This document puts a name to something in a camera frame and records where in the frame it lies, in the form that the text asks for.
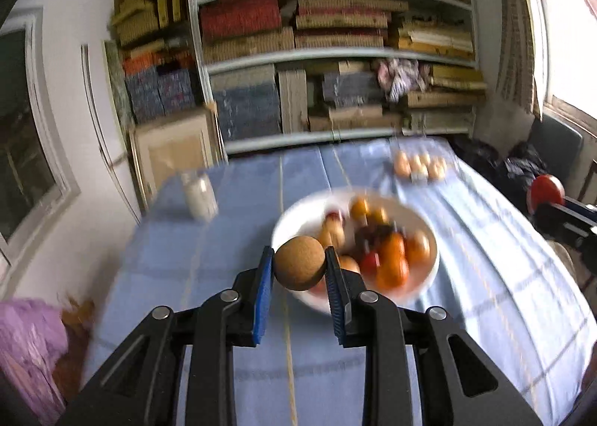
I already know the white drink can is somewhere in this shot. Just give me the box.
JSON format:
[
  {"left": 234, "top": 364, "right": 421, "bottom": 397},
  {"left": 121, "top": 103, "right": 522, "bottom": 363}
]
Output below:
[{"left": 180, "top": 171, "right": 219, "bottom": 222}]

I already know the small red tomato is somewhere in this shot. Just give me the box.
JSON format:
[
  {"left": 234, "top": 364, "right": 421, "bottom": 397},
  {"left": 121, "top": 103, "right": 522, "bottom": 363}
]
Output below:
[{"left": 359, "top": 251, "right": 379, "bottom": 280}]

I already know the crumpled pink cloth on shelf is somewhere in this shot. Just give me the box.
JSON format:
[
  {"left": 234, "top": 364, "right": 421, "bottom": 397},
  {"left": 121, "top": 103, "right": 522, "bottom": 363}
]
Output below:
[{"left": 376, "top": 58, "right": 430, "bottom": 102}]

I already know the yellow striped apple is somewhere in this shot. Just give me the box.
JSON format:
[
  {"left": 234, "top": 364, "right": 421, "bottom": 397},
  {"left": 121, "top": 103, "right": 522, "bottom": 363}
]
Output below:
[{"left": 318, "top": 218, "right": 346, "bottom": 249}]

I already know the white metal shelf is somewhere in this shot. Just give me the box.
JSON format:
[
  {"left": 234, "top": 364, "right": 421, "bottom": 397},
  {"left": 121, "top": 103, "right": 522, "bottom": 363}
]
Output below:
[{"left": 188, "top": 0, "right": 479, "bottom": 155}]

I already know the blue checked tablecloth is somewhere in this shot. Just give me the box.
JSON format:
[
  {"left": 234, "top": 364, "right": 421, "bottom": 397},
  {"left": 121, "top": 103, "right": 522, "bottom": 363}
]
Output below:
[{"left": 84, "top": 140, "right": 596, "bottom": 425}]

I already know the purple cloth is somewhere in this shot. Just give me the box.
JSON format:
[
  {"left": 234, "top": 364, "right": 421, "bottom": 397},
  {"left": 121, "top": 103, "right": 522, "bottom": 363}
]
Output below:
[{"left": 1, "top": 299, "right": 68, "bottom": 425}]

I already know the large orange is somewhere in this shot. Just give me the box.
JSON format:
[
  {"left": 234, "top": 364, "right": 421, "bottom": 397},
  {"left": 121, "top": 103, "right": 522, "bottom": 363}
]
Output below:
[{"left": 375, "top": 232, "right": 410, "bottom": 290}]

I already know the framed picture leaning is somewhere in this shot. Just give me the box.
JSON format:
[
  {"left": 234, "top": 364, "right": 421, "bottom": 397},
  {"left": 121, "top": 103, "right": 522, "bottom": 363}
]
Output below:
[{"left": 128, "top": 100, "right": 228, "bottom": 209}]

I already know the white oval plate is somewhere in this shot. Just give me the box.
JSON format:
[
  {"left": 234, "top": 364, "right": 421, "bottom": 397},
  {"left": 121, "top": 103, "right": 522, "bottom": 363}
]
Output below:
[{"left": 271, "top": 189, "right": 439, "bottom": 315}]

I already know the brown round kiwi fruit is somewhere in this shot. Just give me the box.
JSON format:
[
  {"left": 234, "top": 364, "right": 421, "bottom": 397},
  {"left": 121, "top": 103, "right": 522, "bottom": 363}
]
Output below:
[{"left": 273, "top": 236, "right": 325, "bottom": 292}]

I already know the yellow orange small fruit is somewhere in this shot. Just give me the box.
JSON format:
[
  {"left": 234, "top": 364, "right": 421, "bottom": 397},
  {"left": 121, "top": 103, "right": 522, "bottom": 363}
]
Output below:
[{"left": 349, "top": 195, "right": 369, "bottom": 222}]

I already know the clear plastic fruit package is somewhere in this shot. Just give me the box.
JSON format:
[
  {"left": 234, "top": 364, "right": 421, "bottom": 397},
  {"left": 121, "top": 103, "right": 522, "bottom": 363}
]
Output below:
[{"left": 391, "top": 137, "right": 456, "bottom": 183}]

